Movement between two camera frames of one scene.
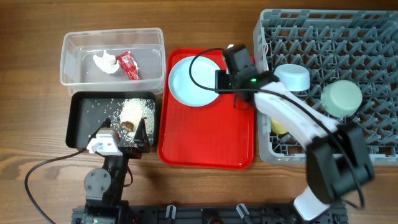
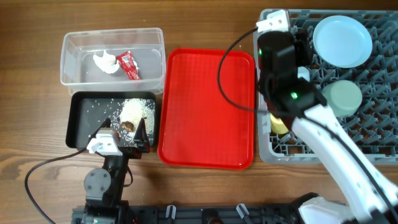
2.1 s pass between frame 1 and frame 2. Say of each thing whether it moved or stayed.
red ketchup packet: stayed
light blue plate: moved
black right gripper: moved
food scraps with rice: stayed
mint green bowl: stayed
